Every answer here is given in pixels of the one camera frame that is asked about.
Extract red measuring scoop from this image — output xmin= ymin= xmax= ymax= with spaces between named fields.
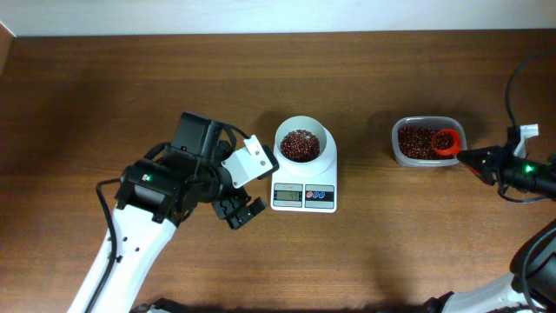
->
xmin=431 ymin=129 xmax=461 ymax=157

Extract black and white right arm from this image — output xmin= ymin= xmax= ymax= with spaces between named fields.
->
xmin=420 ymin=146 xmax=555 ymax=313

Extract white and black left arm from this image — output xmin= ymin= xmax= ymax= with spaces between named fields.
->
xmin=69 ymin=112 xmax=279 ymax=312

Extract white digital kitchen scale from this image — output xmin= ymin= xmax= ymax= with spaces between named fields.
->
xmin=270 ymin=127 xmax=338 ymax=213

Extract red adzuki beans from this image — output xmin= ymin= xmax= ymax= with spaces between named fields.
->
xmin=397 ymin=126 xmax=453 ymax=160

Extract red beans in bowl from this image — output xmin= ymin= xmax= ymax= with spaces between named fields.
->
xmin=280 ymin=130 xmax=321 ymax=163

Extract white round bowl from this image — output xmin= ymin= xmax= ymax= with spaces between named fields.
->
xmin=275 ymin=116 xmax=328 ymax=176

